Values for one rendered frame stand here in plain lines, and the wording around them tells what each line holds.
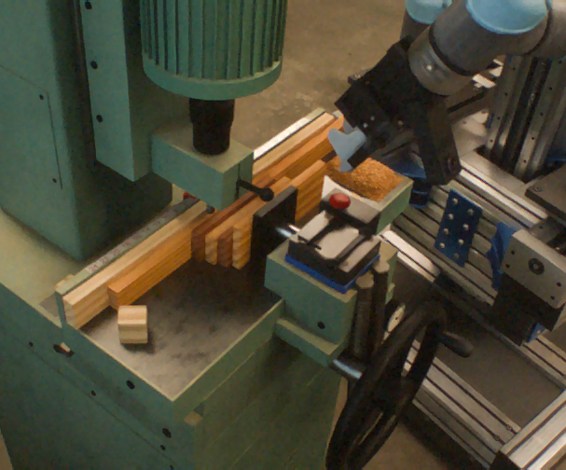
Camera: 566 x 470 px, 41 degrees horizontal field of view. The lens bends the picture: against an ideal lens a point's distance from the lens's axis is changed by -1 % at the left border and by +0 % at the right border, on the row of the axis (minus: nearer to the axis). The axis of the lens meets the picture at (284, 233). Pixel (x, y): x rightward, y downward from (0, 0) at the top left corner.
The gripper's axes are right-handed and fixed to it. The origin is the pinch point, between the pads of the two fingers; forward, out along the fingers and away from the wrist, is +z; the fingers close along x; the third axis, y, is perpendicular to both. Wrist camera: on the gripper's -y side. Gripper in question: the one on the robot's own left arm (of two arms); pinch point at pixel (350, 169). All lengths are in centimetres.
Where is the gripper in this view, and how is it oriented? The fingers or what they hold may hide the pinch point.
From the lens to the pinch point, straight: 101.9
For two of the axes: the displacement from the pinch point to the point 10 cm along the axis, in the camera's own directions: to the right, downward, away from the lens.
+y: -6.5, -7.6, 0.2
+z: -4.7, 4.1, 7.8
